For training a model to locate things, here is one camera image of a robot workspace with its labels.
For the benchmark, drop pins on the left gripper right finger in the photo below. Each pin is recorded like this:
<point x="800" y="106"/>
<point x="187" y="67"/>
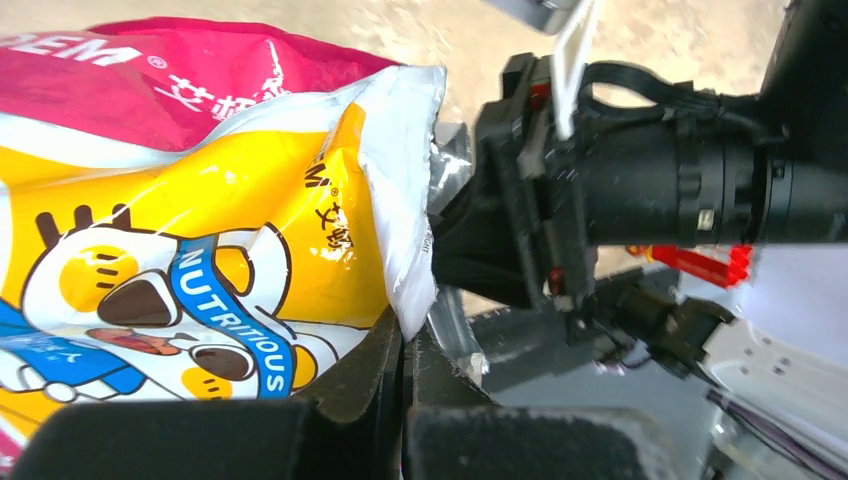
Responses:
<point x="454" y="430"/>

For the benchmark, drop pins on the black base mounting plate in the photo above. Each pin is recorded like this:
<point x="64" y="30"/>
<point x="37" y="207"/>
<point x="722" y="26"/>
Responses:
<point x="521" y="345"/>

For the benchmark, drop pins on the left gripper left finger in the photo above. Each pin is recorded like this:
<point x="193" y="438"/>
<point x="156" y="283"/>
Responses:
<point x="345" y="425"/>

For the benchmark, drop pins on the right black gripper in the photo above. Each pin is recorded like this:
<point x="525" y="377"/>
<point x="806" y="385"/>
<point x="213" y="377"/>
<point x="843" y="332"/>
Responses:
<point x="511" y="234"/>

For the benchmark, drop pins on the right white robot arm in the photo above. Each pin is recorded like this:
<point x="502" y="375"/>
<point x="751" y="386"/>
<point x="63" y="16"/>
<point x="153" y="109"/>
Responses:
<point x="576" y="155"/>

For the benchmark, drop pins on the red yellow toy block car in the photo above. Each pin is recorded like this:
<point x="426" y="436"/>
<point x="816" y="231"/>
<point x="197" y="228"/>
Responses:
<point x="720" y="265"/>

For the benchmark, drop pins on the pet food bag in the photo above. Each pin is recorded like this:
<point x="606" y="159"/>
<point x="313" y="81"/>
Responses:
<point x="201" y="210"/>

